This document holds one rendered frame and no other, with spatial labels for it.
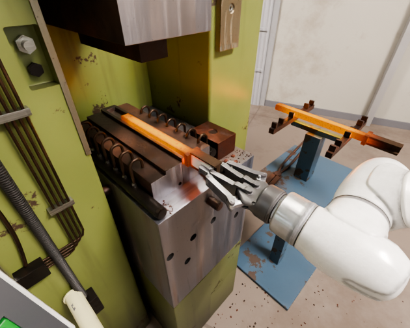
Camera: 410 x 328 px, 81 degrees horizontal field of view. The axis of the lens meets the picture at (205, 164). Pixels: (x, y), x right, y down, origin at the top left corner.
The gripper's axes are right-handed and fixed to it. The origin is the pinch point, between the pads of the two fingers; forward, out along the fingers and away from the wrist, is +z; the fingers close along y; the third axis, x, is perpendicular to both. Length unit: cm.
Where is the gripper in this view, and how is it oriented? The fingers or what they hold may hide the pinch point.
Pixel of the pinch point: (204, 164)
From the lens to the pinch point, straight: 58.1
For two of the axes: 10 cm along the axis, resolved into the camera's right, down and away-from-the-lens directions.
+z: -7.2, -4.4, 5.3
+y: 6.9, -4.4, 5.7
